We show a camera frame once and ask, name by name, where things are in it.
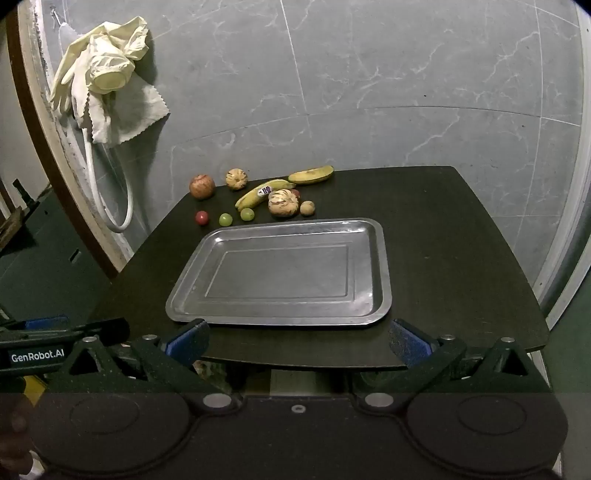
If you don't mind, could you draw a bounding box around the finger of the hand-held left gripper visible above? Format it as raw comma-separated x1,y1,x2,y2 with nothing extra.
0,315,71,331
0,318,131,348

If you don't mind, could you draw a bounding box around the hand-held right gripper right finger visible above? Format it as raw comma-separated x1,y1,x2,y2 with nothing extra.
355,318,555,414

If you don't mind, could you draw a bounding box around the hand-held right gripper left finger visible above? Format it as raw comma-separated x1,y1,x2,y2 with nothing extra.
48,318,241,414

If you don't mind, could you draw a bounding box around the rectangular metal tray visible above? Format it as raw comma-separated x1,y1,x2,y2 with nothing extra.
165,217,393,328

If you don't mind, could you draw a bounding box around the long banana with sticker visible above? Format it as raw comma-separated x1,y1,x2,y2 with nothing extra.
235,179,296,212

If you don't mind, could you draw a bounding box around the large striped pepino melon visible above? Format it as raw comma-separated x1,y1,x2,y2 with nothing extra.
268,189,301,218

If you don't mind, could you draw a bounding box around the short spotted banana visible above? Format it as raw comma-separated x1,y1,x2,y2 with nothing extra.
288,165,335,185

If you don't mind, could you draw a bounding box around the red yellow apple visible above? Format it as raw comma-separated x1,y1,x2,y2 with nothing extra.
189,174,216,200

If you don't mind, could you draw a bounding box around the white cloth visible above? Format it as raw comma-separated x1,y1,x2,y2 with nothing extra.
74,76,171,147

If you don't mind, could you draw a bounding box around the pale yellow rubber glove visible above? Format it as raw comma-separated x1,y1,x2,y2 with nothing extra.
85,16,151,93
48,32,112,129

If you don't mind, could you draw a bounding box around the white hose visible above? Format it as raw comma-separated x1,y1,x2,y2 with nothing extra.
82,127,134,234

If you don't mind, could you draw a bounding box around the wooden door frame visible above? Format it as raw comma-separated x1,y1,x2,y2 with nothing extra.
4,14,132,280

